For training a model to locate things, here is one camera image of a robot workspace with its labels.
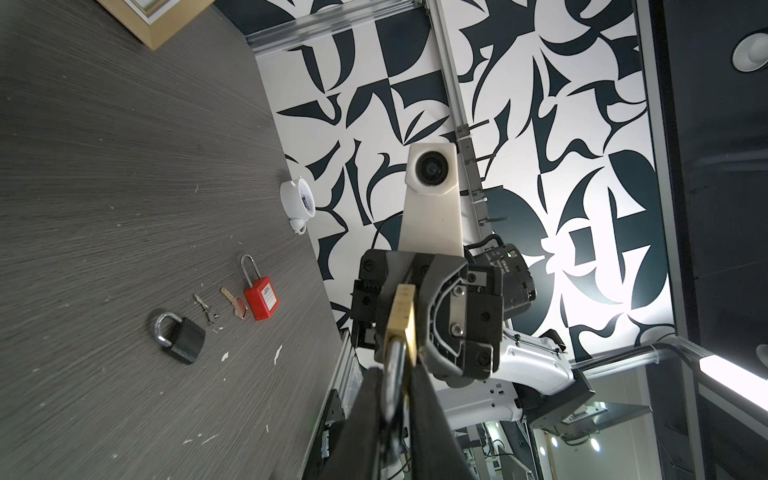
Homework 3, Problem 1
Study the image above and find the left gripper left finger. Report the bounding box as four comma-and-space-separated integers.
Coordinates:
320, 368, 383, 480

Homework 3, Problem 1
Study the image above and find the wall hook rail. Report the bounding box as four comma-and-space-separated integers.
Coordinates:
455, 120, 495, 227

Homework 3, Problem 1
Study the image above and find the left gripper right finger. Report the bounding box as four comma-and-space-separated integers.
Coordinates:
408, 363, 474, 480

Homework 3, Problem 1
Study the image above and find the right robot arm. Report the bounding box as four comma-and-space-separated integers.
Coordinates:
351, 242, 598, 432

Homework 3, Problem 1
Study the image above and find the black padlock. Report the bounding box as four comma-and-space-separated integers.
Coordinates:
150, 312, 206, 365

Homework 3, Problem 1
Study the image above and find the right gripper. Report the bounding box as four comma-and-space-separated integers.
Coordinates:
350, 243, 536, 380

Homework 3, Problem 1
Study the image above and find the red padlock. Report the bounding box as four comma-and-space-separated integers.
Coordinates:
240, 254, 280, 321

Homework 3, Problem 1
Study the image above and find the brass padlock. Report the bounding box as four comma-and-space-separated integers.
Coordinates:
381, 284, 418, 424

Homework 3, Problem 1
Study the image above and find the black padlock key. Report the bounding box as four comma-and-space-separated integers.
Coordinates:
193, 293, 218, 325

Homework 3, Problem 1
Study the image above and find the wooden picture frame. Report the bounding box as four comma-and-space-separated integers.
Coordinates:
98, 0, 214, 51

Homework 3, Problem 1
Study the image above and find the white alarm clock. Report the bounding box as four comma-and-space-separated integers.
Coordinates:
279, 177, 316, 235

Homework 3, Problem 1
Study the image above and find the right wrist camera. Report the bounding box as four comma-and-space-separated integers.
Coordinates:
397, 143, 464, 257

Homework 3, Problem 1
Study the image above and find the red padlock key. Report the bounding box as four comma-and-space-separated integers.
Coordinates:
220, 287, 248, 320

